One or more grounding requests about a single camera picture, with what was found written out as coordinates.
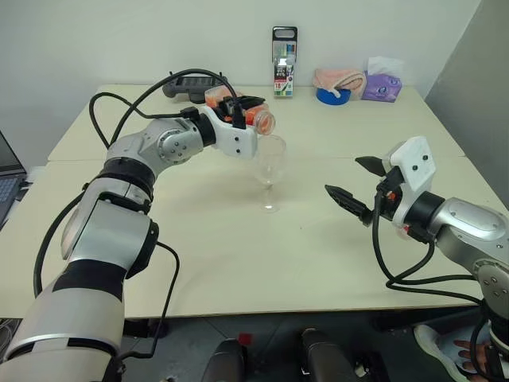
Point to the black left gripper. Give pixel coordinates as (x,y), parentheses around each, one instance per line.
(228,106)

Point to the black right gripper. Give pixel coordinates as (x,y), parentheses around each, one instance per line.
(387,209)

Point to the orange bottle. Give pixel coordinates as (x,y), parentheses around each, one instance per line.
(265,122)

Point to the clear wine glass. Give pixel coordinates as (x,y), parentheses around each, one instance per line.
(272,159)

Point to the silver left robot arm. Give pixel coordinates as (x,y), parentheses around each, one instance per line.
(103,238)

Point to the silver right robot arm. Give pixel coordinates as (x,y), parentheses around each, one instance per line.
(465,227)

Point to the person's bare hand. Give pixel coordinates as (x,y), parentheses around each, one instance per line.
(477,352)

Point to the marker pen pack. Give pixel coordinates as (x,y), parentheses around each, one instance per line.
(284,75)

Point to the dark grey remote controller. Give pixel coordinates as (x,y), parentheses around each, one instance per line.
(187,85)

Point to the blue tape roll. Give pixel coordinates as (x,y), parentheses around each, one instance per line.
(332,98)

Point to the pink cloth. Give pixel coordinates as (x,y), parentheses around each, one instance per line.
(338,77)

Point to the purple tissue pack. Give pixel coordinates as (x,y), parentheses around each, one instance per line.
(381,87)

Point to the dark rounded shape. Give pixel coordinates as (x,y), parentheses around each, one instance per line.
(226,362)
(326,358)

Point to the person's light blue garment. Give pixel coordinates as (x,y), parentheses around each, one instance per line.
(441,350)

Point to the small red block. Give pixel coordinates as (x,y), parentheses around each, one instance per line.
(245,339)

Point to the dark laptop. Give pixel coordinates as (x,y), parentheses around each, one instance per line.
(8,175)

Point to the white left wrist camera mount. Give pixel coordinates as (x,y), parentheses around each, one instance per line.
(236,139)

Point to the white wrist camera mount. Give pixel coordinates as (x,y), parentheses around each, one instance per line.
(415,159)
(236,139)

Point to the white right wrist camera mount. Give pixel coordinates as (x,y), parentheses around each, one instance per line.
(415,159)

